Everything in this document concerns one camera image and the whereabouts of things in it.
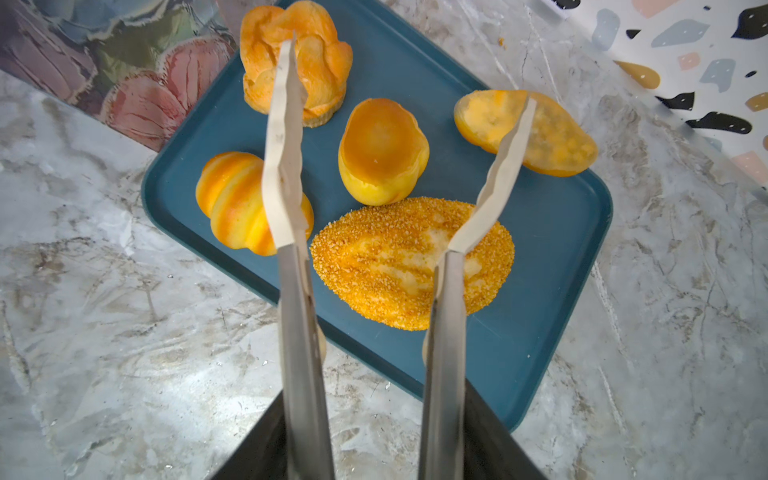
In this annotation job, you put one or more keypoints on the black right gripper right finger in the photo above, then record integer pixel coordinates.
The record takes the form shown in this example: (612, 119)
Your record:
(490, 452)

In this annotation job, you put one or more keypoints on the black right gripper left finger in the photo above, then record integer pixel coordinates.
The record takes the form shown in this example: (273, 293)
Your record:
(263, 452)

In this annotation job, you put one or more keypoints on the metal tongs with white tips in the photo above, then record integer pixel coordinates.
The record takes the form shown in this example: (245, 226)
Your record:
(301, 339)

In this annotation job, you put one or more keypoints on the floral paper bag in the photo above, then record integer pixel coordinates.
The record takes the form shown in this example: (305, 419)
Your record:
(139, 67)

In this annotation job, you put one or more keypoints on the striped croissant bread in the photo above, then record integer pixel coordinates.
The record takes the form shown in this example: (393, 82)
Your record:
(252, 205)

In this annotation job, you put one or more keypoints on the smooth oval bread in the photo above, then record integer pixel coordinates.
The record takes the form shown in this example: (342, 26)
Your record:
(557, 145)

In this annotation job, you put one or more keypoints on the knotted flower bread roll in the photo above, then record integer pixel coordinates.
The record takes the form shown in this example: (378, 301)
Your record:
(323, 61)

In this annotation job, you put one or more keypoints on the large sesame oval loaf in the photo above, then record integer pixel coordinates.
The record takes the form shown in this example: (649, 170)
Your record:
(380, 260)

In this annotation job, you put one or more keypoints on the small round bun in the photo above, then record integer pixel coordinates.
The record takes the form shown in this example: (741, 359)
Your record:
(383, 152)

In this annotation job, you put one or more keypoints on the teal plastic tray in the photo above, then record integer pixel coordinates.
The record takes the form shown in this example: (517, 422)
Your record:
(557, 224)

